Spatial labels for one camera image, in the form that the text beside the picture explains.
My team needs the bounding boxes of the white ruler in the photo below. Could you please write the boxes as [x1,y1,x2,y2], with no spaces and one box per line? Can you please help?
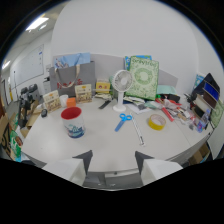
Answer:
[130,114,147,147]

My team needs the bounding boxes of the yellow tape roll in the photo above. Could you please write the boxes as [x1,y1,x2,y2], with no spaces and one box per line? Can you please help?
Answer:
[147,113,167,131]

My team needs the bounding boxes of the red flat packet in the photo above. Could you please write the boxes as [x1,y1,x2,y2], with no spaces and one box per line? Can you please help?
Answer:
[155,97,176,123]

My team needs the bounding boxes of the orange small box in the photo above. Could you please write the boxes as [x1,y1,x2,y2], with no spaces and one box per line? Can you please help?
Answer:
[66,97,77,108]

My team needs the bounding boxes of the white small cup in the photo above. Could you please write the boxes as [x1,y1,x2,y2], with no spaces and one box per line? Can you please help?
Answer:
[59,94,69,108]

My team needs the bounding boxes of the tan printed box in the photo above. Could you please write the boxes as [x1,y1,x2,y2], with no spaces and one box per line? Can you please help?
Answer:
[74,83,93,104]
[42,89,62,112]

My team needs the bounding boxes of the black remote control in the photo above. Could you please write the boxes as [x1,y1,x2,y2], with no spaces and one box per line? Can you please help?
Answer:
[98,99,112,110]

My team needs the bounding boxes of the black office chair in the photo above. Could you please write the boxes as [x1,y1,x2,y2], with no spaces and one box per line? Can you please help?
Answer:
[18,83,41,129]

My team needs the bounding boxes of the mint green pouch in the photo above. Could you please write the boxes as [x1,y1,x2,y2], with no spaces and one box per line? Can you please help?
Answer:
[156,84,177,96]

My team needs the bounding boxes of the yellow printed box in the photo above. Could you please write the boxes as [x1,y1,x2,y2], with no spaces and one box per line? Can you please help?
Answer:
[95,79,111,96]

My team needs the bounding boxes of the black file organizer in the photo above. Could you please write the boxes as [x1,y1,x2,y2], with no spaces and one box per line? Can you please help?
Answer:
[192,72,221,120]

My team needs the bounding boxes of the white desk fan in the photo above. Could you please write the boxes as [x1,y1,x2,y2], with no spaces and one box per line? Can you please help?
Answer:
[111,69,134,113]

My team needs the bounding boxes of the grey paper gift bag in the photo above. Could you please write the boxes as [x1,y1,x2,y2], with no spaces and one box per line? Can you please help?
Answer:
[49,60,97,99]

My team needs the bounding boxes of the green wreath print bag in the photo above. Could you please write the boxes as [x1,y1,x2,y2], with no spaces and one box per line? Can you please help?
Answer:
[125,56,160,102]

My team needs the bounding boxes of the light blue poster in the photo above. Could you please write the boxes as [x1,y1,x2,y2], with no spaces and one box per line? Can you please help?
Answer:
[54,52,92,70]

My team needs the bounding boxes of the whiteboard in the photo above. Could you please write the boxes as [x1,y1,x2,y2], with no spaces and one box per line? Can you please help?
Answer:
[12,43,45,88]

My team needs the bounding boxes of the blue picture book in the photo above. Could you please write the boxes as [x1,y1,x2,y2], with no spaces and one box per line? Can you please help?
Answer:
[124,54,153,72]

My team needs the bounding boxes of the blue handled scissors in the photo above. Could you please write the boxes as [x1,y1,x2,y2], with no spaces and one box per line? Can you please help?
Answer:
[114,112,133,133]

